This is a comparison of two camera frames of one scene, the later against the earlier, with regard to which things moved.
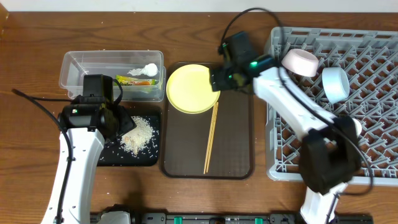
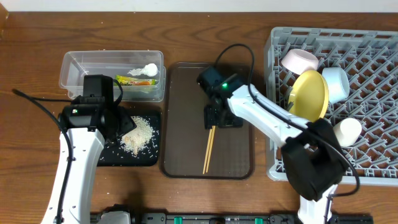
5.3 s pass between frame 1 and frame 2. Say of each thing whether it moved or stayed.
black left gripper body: stayed
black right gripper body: moved
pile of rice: stayed
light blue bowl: stayed
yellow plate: moved
